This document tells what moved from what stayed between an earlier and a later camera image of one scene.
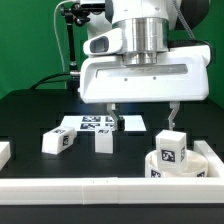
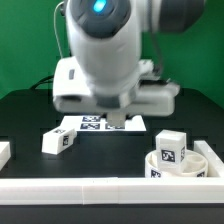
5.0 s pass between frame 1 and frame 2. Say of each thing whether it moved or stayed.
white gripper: moved
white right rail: stayed
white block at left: stayed
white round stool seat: stayed
